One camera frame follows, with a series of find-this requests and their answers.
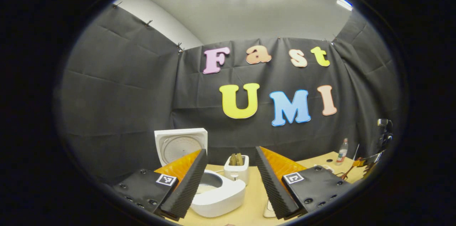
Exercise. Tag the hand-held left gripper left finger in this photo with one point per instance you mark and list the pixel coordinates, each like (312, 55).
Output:
(188, 187)

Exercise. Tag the white rice cooker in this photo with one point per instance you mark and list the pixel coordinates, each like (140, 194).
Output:
(228, 197)

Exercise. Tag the white rice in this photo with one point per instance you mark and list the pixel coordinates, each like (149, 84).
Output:
(269, 209)

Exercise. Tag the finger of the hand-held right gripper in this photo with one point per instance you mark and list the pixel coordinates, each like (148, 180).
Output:
(361, 162)

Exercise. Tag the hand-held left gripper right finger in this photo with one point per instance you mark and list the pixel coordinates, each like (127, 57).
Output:
(272, 183)

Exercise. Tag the clear water bottle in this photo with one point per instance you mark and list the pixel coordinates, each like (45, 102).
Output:
(342, 154)

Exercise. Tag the brown bread slice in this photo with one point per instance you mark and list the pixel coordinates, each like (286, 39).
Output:
(240, 159)
(233, 160)

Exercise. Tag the brown wooden spoon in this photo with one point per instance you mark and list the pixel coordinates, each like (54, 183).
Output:
(348, 172)

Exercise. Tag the small ceiling light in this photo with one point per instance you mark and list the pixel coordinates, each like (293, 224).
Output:
(345, 0)
(343, 6)

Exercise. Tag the white toaster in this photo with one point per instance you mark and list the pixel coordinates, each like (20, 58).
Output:
(237, 174)

